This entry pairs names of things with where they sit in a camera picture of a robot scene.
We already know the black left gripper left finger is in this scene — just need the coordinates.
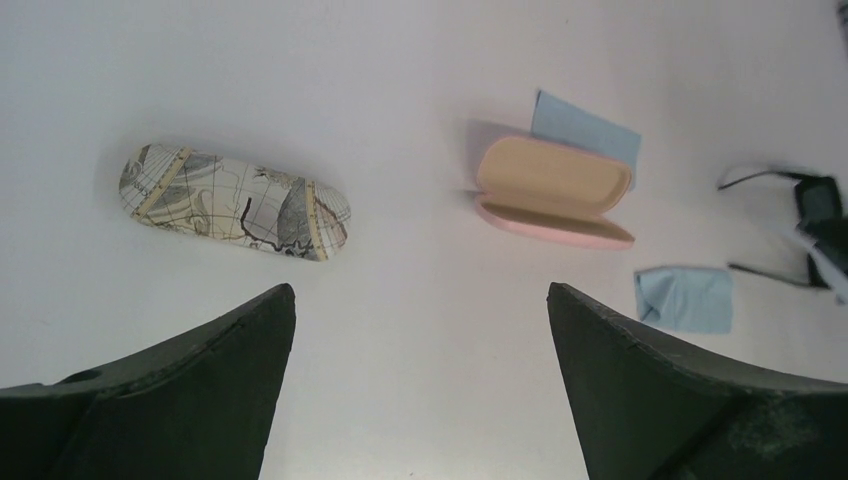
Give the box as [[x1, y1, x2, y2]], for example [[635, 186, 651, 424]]
[[1, 284, 296, 479]]

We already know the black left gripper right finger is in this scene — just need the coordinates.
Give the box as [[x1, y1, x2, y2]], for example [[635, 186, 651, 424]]
[[547, 283, 847, 479]]

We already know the pink glasses case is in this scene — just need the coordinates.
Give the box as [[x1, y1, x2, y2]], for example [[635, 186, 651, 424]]
[[475, 136, 635, 250]]

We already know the map print glasses case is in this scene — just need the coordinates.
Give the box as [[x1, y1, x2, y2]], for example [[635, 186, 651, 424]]
[[118, 144, 351, 261]]

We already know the light blue cleaning cloth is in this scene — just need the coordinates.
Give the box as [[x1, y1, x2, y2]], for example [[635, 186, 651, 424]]
[[530, 90, 642, 191]]

